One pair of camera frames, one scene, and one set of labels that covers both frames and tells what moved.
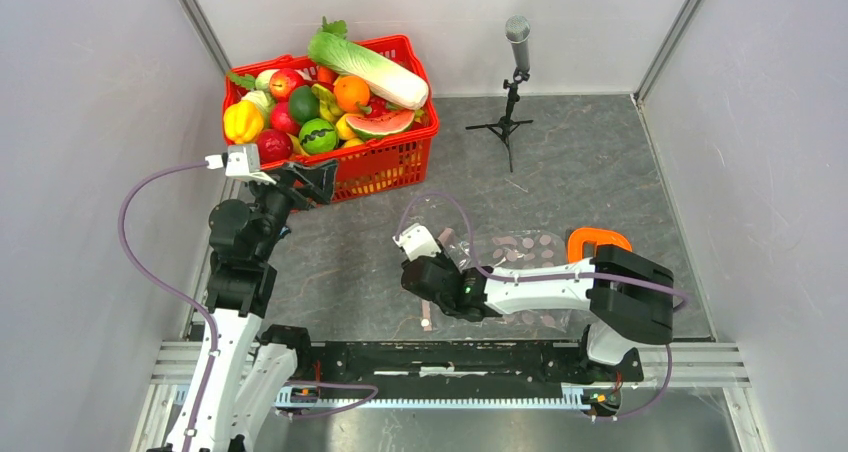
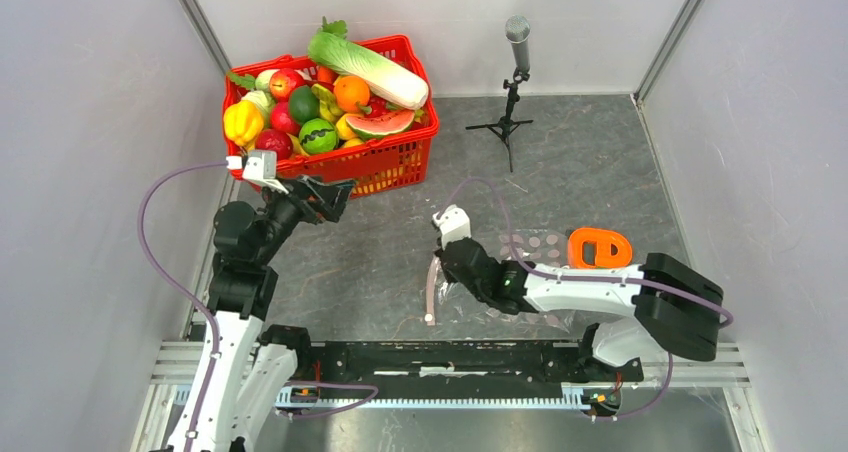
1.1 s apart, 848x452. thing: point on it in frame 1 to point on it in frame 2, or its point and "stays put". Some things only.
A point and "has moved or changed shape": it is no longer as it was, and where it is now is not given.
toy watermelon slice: [367, 126] stays put
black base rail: [457, 367] stays put
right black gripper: [437, 259] to [449, 274]
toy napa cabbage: [387, 79] stays put
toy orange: [349, 90] stays put
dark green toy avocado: [303, 104] stays put
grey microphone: [517, 31] stays put
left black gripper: [319, 175] to [329, 198]
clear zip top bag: [511, 248] has moved or changed shape
